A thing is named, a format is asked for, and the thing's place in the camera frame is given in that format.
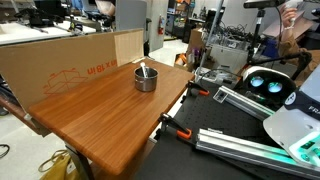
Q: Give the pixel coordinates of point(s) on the black white Expo marker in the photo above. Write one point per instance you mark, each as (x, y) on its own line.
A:
(143, 67)

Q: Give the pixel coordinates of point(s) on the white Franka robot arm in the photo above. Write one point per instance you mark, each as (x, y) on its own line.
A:
(296, 125)

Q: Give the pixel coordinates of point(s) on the silver metal cup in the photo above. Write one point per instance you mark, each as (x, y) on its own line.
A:
(146, 84)

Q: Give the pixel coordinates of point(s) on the far orange black clamp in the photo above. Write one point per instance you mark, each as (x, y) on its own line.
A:
(193, 87)

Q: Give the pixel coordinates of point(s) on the orange black clamp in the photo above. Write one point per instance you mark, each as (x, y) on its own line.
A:
(193, 87)
(168, 121)

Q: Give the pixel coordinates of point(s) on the near orange black clamp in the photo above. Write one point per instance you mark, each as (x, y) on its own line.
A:
(168, 121)

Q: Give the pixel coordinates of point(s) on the black perforated breadboard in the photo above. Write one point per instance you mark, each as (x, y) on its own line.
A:
(174, 158)

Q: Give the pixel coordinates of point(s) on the red fire extinguisher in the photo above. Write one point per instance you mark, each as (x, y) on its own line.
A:
(161, 25)

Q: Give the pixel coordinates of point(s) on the yellow bag on floor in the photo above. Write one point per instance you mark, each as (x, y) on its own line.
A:
(59, 167)

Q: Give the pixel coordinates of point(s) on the brown cardboard box panel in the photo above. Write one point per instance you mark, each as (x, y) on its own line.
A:
(37, 70)

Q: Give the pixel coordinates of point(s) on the far aluminium extrusion rail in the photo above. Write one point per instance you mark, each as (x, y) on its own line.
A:
(247, 105)

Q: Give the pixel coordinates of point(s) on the aluminium extrusion rail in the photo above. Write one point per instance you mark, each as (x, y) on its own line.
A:
(247, 105)
(254, 153)

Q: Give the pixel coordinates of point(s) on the near aluminium extrusion rail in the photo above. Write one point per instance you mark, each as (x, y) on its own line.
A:
(254, 153)

